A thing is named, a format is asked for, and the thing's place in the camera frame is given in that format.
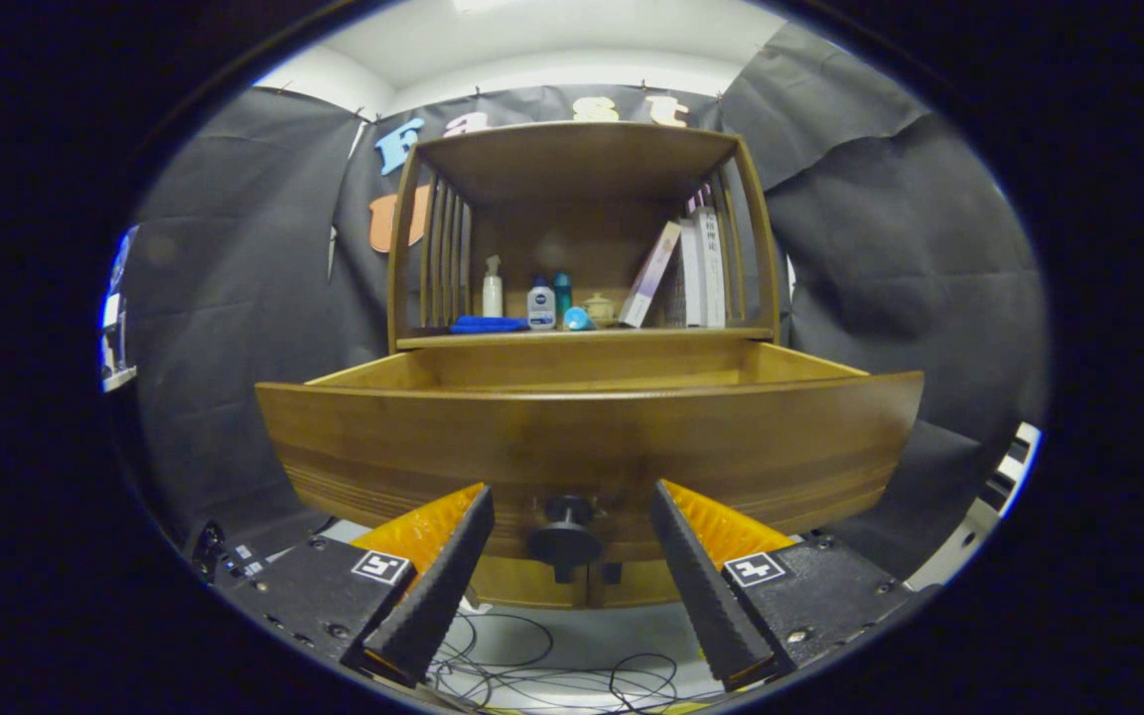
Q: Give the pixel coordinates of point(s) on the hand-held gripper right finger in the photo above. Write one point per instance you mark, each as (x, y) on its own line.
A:
(706, 586)

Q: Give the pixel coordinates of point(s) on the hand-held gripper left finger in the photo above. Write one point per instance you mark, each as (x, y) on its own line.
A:
(443, 586)

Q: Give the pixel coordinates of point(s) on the wooden drawer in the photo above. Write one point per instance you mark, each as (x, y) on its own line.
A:
(582, 437)

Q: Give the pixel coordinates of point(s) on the blue and white tube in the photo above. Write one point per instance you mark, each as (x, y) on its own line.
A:
(578, 320)

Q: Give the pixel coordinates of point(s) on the wooden cabinet door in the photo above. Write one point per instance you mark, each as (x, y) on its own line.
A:
(642, 591)
(522, 591)

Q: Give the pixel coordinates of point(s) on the wooden countertop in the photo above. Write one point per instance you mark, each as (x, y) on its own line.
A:
(632, 336)

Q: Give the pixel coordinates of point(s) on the wooden cabinet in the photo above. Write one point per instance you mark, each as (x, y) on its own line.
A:
(572, 238)

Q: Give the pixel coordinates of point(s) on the black equipment box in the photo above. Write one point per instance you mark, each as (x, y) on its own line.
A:
(234, 568)

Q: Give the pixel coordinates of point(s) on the blue folded cloth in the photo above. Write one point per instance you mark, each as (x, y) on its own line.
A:
(488, 325)

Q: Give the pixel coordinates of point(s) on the patterned book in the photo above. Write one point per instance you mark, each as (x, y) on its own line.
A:
(676, 298)

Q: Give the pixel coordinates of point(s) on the white pump bottle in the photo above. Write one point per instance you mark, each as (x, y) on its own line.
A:
(493, 298)

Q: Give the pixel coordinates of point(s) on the white bottle with blue cap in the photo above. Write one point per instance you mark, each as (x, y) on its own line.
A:
(541, 310)

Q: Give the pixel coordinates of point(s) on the lidded ceramic tea cup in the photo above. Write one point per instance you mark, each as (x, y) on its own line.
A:
(602, 310)

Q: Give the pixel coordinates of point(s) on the plain white book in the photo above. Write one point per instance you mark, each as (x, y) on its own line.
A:
(691, 278)

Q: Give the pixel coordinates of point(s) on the purple book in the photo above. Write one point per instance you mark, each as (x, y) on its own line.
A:
(649, 276)

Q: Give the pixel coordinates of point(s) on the teal bottle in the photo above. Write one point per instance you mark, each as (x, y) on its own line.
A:
(562, 293)

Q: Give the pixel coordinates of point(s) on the white book with black characters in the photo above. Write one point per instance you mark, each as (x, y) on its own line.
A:
(712, 268)

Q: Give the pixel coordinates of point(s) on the white side table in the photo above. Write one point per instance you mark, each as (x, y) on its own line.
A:
(118, 379)

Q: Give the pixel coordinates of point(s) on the colourful wall poster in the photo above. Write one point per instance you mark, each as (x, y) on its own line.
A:
(122, 288)

